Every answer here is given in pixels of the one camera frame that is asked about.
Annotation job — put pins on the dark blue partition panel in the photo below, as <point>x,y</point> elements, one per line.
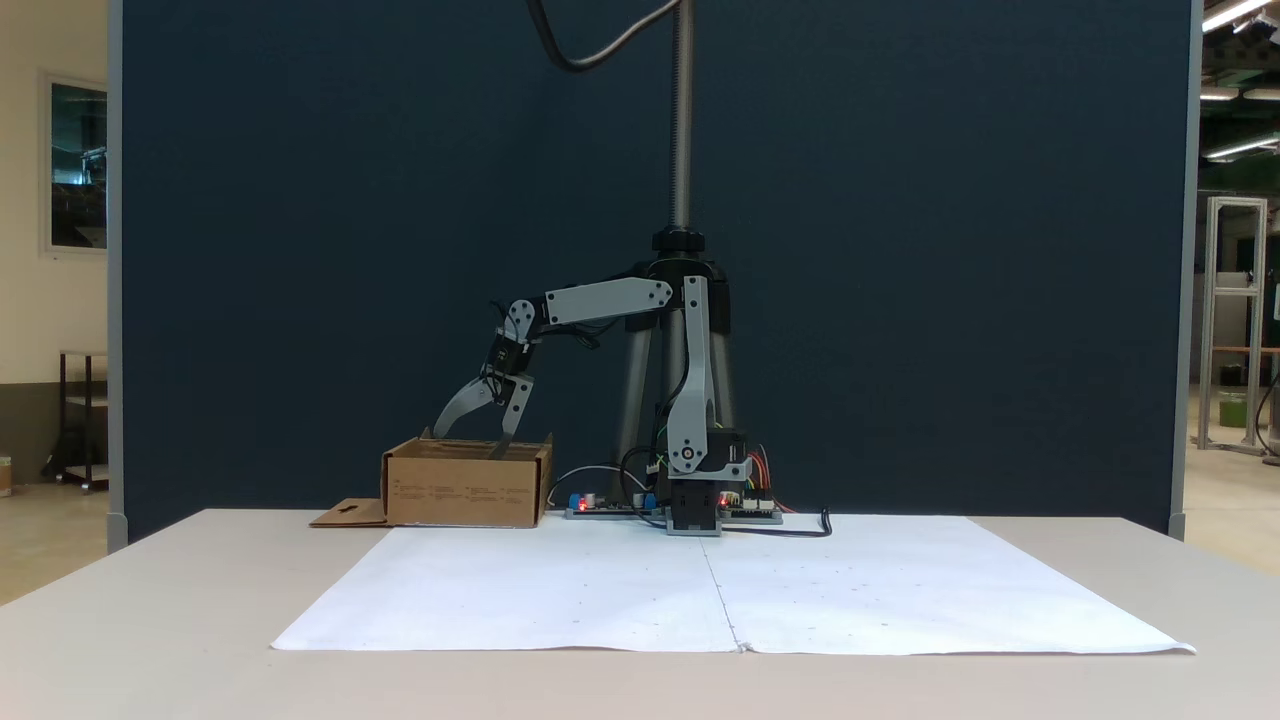
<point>900,250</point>

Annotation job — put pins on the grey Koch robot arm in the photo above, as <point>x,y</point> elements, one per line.
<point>692,400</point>

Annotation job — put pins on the white paper sheet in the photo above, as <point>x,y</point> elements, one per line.
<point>600,590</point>

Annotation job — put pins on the black and grey tripod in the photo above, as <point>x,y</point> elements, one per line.
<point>682,150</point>

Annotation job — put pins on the fluorescent ceiling light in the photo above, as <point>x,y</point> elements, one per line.
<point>1240,93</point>
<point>1235,12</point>
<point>1245,147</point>

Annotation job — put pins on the green bin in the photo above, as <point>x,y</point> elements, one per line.
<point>1232,410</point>

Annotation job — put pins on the black shelf cart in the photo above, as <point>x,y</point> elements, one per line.
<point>75,420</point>

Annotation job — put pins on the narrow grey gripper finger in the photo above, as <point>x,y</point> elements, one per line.
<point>515,410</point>

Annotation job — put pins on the framed wall window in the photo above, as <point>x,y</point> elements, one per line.
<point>78,165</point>

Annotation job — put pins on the aluminium profile frame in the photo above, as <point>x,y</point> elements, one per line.
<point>1212,320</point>

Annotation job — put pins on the brown cardboard box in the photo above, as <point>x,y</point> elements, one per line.
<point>460,490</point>

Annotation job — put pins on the blue circuit board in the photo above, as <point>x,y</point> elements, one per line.
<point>600,512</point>

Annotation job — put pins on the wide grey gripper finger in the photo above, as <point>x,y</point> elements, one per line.
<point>458,400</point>

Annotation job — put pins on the circuit board with red LED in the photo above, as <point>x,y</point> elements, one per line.
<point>760,516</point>

